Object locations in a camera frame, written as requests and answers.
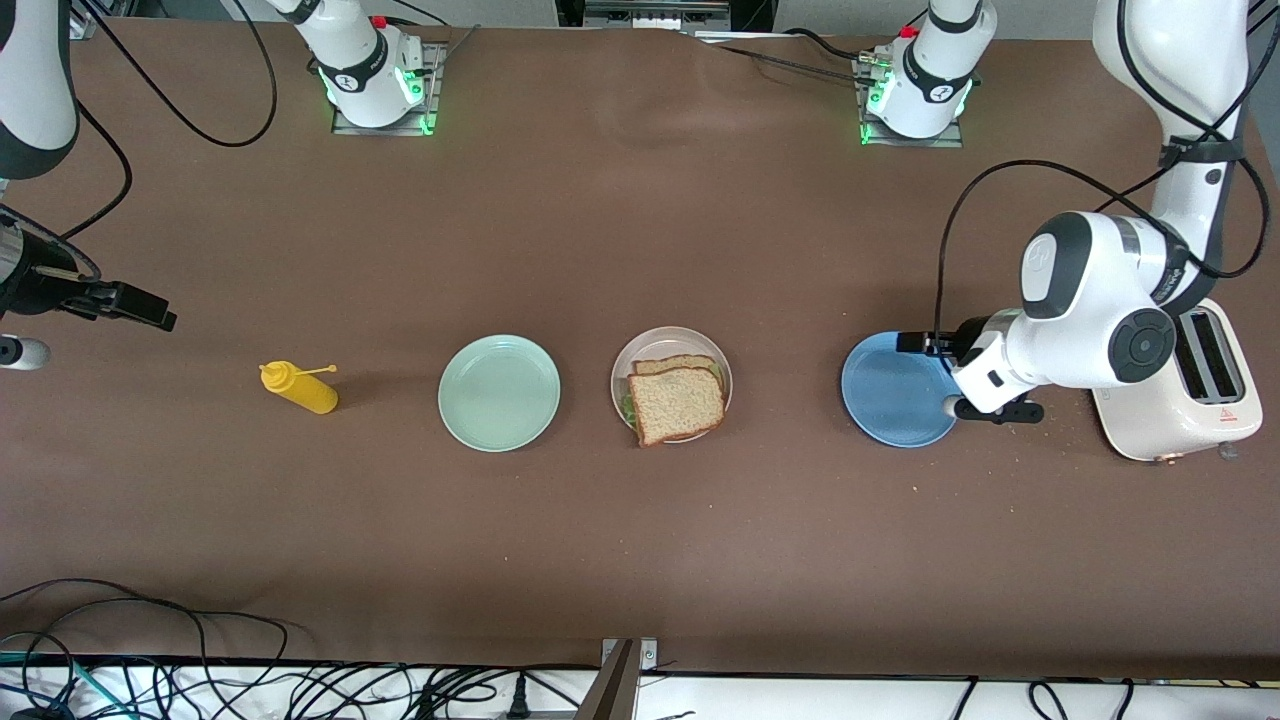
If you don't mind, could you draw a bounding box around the beige plate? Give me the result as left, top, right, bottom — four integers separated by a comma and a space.
610, 326, 734, 444

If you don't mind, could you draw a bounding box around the teal cable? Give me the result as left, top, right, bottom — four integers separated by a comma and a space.
0, 648, 106, 720

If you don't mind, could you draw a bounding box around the brown bread slice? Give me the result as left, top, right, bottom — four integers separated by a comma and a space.
633, 353, 723, 381
626, 366, 727, 449

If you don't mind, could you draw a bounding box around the mint green plate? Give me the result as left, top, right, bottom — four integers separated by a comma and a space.
437, 334, 562, 453

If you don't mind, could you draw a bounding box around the white toaster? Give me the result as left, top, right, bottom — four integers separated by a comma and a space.
1088, 297, 1264, 465

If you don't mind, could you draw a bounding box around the black looping floor cable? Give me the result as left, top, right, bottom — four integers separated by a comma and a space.
0, 577, 293, 666

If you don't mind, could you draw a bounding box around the grey power strip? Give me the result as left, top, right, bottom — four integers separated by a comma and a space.
583, 0, 733, 26

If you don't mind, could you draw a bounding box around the grey metal bracket post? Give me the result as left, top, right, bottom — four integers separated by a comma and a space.
575, 637, 661, 720

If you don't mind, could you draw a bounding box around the yellow squeeze bottle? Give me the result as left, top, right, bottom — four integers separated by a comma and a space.
258, 361, 340, 416

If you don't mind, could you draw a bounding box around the black base cable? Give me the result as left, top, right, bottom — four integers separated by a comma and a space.
695, 28, 883, 89

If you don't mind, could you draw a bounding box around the blue plate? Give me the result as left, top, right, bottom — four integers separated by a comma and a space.
840, 331, 963, 448

